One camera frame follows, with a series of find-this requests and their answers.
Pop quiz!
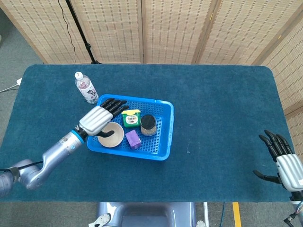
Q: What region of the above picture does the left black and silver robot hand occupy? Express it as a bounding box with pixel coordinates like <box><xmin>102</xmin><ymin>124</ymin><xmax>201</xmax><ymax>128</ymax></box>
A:
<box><xmin>78</xmin><ymin>98</ymin><xmax>128</xmax><ymax>138</ymax></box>

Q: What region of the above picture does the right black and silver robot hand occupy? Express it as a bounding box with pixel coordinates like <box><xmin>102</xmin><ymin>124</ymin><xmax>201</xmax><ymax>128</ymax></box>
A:
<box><xmin>252</xmin><ymin>129</ymin><xmax>303</xmax><ymax>192</ymax></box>

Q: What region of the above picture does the beige bowl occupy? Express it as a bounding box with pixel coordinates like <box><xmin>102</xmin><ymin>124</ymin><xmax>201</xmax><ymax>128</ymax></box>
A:
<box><xmin>97</xmin><ymin>122</ymin><xmax>125</xmax><ymax>148</ymax></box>

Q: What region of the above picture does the clear water bottle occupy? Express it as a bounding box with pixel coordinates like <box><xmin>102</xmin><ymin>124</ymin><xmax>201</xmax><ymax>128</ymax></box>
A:
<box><xmin>74</xmin><ymin>71</ymin><xmax>99</xmax><ymax>105</ymax></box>

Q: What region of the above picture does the green yellow-lidded box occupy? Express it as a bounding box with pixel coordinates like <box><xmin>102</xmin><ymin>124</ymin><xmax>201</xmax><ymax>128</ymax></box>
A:
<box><xmin>121</xmin><ymin>109</ymin><xmax>142</xmax><ymax>129</ymax></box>

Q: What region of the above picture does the purple box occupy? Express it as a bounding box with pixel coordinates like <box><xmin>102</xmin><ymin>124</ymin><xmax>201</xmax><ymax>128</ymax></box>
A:
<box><xmin>125</xmin><ymin>130</ymin><xmax>142</xmax><ymax>149</ymax></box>

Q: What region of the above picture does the black-lidded jar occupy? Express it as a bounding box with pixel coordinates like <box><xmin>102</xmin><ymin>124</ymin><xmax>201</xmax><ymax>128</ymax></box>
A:
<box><xmin>140</xmin><ymin>114</ymin><xmax>158</xmax><ymax>137</ymax></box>

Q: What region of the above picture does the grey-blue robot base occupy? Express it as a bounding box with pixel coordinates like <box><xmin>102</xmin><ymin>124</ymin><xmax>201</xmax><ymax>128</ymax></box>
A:
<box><xmin>88</xmin><ymin>201</ymin><xmax>206</xmax><ymax>227</ymax></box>

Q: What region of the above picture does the blue plastic perforated basket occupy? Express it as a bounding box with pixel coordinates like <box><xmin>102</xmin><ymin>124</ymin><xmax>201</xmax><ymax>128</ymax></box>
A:
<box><xmin>87</xmin><ymin>94</ymin><xmax>175</xmax><ymax>162</ymax></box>

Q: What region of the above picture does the yellow floor tape strip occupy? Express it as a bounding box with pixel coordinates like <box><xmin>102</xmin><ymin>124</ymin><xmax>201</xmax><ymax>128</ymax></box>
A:
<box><xmin>232</xmin><ymin>202</ymin><xmax>242</xmax><ymax>227</ymax></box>

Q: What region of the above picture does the black tripod stand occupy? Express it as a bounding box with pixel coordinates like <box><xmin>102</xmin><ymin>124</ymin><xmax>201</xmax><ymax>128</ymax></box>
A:
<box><xmin>65</xmin><ymin>0</ymin><xmax>103</xmax><ymax>65</ymax></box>

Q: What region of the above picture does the white floor strip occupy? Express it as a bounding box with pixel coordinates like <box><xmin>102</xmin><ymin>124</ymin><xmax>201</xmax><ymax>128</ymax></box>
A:
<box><xmin>203</xmin><ymin>202</ymin><xmax>210</xmax><ymax>227</ymax></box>

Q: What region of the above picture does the dark blue table mat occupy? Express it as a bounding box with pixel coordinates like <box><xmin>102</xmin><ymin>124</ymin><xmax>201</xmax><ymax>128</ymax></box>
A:
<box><xmin>0</xmin><ymin>64</ymin><xmax>294</xmax><ymax>203</ymax></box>

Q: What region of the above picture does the bamboo folding screen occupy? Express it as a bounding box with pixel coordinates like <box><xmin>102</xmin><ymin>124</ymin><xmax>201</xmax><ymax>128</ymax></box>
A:
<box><xmin>0</xmin><ymin>0</ymin><xmax>303</xmax><ymax>154</ymax></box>

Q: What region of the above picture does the blue floor cable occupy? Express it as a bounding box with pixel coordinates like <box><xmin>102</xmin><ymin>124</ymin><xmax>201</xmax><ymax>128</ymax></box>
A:
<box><xmin>219</xmin><ymin>202</ymin><xmax>225</xmax><ymax>227</ymax></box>

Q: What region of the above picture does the thin black hanging cable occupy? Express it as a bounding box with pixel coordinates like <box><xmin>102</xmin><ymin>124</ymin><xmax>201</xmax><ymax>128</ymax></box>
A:
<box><xmin>57</xmin><ymin>0</ymin><xmax>77</xmax><ymax>64</ymax></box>

